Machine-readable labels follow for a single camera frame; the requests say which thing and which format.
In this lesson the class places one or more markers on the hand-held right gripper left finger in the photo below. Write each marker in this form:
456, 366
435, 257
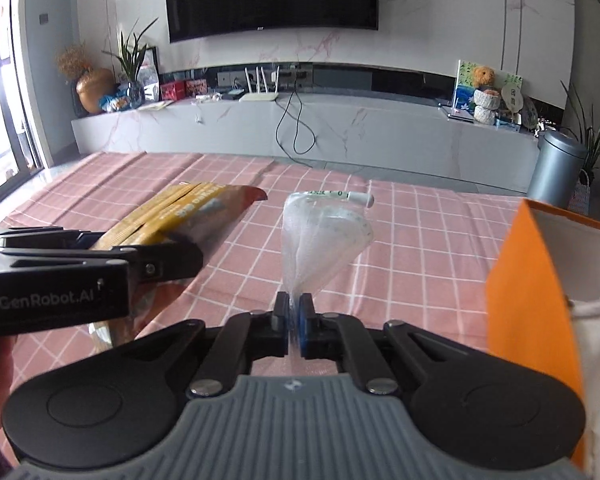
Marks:
283, 322

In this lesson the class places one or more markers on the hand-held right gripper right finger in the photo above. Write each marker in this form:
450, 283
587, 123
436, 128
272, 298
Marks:
306, 325

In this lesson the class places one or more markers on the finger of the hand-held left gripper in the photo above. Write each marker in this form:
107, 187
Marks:
165, 262
40, 237

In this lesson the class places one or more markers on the yellow snack packet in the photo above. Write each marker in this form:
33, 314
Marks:
180, 220

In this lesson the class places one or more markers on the clear plastic bag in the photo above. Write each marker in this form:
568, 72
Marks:
320, 240

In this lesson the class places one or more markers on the orange cardboard box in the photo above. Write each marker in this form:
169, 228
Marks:
530, 285

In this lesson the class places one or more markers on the pink checked tablecloth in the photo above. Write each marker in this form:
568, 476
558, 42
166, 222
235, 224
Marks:
405, 260

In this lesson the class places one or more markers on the blue snack bag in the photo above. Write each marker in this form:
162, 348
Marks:
114, 103

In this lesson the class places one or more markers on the gold round vase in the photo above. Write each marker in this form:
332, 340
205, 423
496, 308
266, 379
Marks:
95, 92

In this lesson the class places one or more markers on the glass sliding door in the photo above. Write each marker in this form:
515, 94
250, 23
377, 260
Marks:
5, 85

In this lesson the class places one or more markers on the red gift box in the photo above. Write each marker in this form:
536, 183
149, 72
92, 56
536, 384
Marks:
173, 91
197, 88

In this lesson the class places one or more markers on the dried flower bunch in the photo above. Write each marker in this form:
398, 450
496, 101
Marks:
72, 60

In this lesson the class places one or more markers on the white wifi router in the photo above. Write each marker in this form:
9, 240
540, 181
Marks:
258, 96

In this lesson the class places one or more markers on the green plant in glass vase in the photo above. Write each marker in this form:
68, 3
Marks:
132, 70

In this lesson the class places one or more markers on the grey marble television cabinet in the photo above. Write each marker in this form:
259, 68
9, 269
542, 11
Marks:
380, 135

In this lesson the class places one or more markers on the white woven pot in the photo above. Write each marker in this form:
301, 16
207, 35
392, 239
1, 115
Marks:
485, 115
486, 98

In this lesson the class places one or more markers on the colourful painting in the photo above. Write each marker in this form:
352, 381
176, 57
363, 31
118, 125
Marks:
462, 90

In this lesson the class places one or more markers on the grey metal trash can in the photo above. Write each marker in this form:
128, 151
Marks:
555, 170

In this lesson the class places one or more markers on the patterned tote bag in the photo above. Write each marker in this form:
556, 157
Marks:
580, 195

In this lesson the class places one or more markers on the brown teddy bear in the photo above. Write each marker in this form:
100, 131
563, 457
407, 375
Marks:
483, 77

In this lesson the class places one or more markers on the round paper fan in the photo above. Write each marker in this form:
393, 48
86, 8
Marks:
513, 98

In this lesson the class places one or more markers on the long-leaved potted plant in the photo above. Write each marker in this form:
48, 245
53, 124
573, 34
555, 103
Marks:
597, 135

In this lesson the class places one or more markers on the black picture frame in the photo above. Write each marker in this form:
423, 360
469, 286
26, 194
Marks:
150, 80

